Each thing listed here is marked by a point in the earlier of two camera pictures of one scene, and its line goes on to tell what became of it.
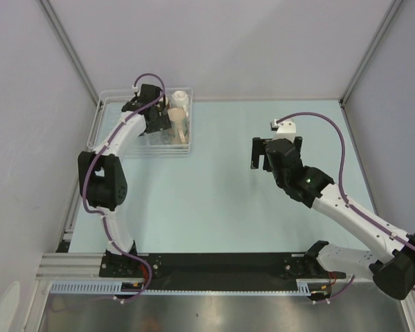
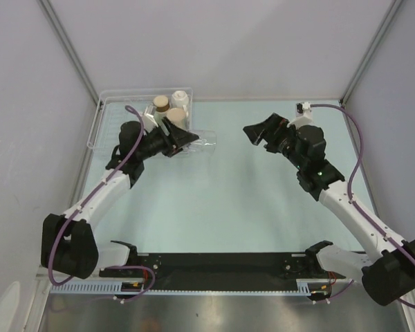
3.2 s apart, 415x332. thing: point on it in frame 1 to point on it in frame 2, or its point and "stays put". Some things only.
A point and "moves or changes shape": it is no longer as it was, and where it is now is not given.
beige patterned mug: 178,115 stays put
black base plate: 138,269 stays put
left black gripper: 162,122 to 178,138
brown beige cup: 167,102 stays put
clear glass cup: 161,138 moves or changes shape
